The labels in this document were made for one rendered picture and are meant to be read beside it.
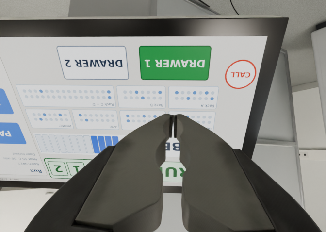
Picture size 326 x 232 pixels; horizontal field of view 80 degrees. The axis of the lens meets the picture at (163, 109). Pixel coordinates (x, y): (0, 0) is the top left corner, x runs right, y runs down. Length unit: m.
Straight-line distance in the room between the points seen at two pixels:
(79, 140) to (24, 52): 0.15
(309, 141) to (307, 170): 0.44
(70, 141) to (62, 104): 0.07
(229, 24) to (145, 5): 0.20
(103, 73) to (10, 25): 0.13
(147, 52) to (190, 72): 0.06
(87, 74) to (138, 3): 0.19
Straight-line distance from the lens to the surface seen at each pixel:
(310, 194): 3.87
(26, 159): 0.45
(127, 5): 0.42
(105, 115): 0.32
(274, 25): 0.29
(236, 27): 0.27
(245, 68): 0.29
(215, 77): 0.28
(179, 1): 1.62
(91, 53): 0.29
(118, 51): 0.27
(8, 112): 0.40
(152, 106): 0.29
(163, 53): 0.27
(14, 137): 0.42
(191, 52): 0.27
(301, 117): 3.87
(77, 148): 0.38
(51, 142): 0.39
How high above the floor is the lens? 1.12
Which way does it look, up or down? 12 degrees down
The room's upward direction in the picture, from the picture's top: 179 degrees counter-clockwise
